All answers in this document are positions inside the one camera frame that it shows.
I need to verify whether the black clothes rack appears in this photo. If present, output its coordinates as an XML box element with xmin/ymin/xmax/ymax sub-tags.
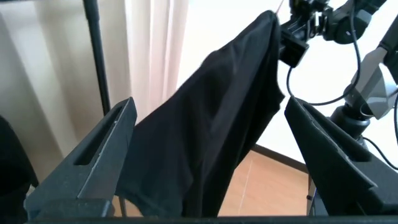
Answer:
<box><xmin>82</xmin><ymin>0</ymin><xmax>129</xmax><ymax>218</ymax></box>

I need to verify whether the black cable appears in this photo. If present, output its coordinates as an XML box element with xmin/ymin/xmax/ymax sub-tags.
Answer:
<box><xmin>362</xmin><ymin>136</ymin><xmax>398</xmax><ymax>172</ymax></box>
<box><xmin>285</xmin><ymin>0</ymin><xmax>363</xmax><ymax>107</ymax></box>

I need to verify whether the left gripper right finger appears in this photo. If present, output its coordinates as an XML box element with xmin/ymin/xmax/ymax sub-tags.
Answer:
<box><xmin>284</xmin><ymin>96</ymin><xmax>398</xmax><ymax>217</ymax></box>

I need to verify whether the beige curtain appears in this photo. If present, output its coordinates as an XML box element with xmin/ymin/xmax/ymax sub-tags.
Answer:
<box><xmin>0</xmin><ymin>0</ymin><xmax>191</xmax><ymax>188</ymax></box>

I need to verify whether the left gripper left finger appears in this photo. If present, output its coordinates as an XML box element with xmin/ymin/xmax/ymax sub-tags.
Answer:
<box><xmin>24</xmin><ymin>96</ymin><xmax>137</xmax><ymax>219</ymax></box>

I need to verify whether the black shirt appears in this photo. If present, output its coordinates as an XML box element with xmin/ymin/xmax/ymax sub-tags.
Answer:
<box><xmin>115</xmin><ymin>9</ymin><xmax>285</xmax><ymax>218</ymax></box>

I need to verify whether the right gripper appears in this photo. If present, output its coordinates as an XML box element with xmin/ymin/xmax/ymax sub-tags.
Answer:
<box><xmin>279</xmin><ymin>0</ymin><xmax>332</xmax><ymax>40</ymax></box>

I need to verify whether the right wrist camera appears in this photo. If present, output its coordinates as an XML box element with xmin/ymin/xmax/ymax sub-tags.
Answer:
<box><xmin>278</xmin><ymin>30</ymin><xmax>310</xmax><ymax>69</ymax></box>

